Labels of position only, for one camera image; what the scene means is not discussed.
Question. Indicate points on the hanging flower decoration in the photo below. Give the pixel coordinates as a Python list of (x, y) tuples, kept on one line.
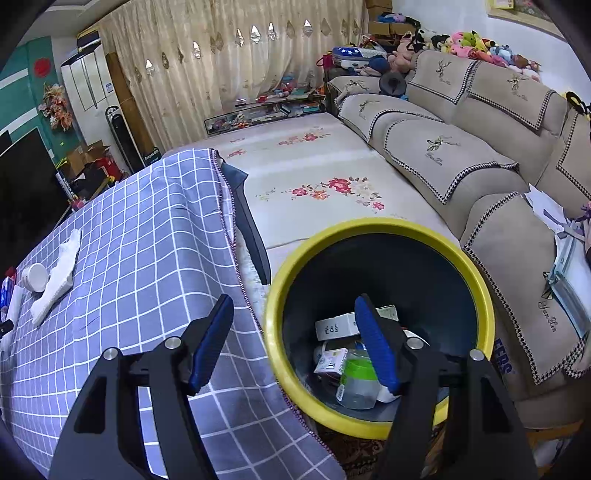
[(57, 108)]

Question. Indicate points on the white plastic bottle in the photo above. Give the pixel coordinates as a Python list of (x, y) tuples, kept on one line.
[(34, 277)]

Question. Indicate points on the white foam net sleeve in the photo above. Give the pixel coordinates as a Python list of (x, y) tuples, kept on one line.
[(57, 272)]

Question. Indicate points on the blue tissue pack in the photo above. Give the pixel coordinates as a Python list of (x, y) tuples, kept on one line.
[(4, 296)]

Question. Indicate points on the black tower fan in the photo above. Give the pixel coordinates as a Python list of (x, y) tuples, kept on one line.
[(124, 138)]

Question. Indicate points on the pile of plush toys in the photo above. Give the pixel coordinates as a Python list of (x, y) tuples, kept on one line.
[(471, 46)]

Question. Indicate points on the blue patterned bag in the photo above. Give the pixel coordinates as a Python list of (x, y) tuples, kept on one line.
[(348, 53)]

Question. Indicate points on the floral bed cover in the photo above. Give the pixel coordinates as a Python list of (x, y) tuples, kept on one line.
[(323, 161)]

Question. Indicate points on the clear document folder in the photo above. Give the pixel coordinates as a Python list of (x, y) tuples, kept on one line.
[(570, 286)]

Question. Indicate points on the white loose papers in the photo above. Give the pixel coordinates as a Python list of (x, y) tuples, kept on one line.
[(545, 205)]

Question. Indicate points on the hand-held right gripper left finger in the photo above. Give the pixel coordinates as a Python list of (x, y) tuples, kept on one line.
[(210, 344)]

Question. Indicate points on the beige sofa checkered trim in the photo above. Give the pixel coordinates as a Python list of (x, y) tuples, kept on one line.
[(461, 157)]

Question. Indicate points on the green white tube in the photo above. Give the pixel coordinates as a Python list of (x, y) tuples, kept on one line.
[(355, 385)]

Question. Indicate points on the blue white packet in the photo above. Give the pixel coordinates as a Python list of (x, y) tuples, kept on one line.
[(330, 361)]

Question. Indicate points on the beige patterned curtain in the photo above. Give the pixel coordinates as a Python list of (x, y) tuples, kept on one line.
[(221, 69)]

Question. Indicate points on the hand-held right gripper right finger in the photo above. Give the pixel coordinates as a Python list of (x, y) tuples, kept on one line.
[(376, 346)]

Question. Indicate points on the low shelf with clutter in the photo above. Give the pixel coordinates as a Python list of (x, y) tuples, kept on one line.
[(268, 110)]

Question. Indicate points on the dark round cushion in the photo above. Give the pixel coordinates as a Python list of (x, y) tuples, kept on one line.
[(392, 84)]

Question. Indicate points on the open cardboard box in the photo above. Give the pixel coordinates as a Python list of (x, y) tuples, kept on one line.
[(85, 159)]

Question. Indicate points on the red cardboard box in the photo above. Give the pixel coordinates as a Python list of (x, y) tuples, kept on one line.
[(111, 168)]

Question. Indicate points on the yellow rimmed dark waste bin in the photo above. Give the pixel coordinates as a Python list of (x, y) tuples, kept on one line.
[(369, 226)]

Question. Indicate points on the blue checkered tablecloth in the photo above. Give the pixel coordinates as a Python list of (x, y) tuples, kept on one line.
[(138, 254)]

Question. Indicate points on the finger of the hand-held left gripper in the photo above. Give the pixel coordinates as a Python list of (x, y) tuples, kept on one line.
[(4, 328)]

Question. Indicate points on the patterned rug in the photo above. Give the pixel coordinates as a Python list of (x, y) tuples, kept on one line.
[(360, 454)]

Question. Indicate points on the black flat television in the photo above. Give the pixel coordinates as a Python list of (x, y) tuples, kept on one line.
[(27, 198)]

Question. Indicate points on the white tea box leaf print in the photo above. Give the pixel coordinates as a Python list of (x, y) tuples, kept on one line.
[(334, 326)]

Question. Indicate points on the stack of cardboard boxes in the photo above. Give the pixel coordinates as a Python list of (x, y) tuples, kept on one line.
[(381, 16)]

